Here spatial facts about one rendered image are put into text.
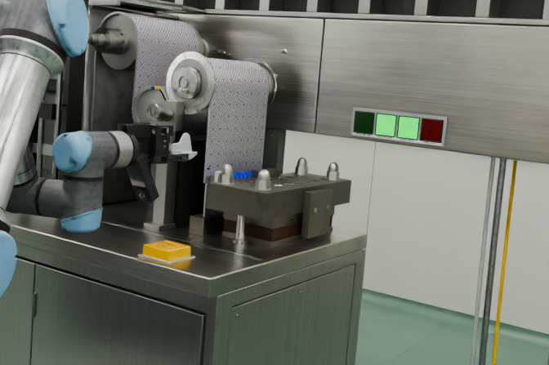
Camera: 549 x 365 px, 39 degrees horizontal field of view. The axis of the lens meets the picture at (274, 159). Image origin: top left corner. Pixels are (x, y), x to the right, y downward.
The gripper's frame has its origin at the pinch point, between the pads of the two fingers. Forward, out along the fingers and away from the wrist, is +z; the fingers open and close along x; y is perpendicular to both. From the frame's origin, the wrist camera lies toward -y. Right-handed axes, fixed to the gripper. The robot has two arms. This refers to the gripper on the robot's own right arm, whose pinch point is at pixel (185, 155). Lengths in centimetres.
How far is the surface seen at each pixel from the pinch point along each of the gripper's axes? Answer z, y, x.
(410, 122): 40, 10, -36
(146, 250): -18.6, -17.8, -6.9
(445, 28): 41, 33, -42
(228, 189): 4.4, -6.7, -9.3
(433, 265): 274, -79, 44
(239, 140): 20.7, 2.7, 0.3
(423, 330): 246, -108, 36
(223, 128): 13.6, 5.9, 0.2
